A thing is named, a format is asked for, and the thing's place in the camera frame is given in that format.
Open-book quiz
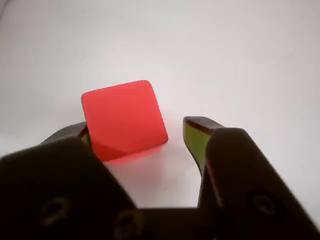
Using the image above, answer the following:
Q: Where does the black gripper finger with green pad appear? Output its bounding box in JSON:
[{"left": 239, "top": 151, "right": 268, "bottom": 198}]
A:
[
  {"left": 183, "top": 115, "right": 320, "bottom": 240},
  {"left": 0, "top": 121, "right": 151, "bottom": 240}
]

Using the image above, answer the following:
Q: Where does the red lego block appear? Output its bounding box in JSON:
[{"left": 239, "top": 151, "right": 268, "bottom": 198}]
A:
[{"left": 81, "top": 79, "right": 169, "bottom": 166}]

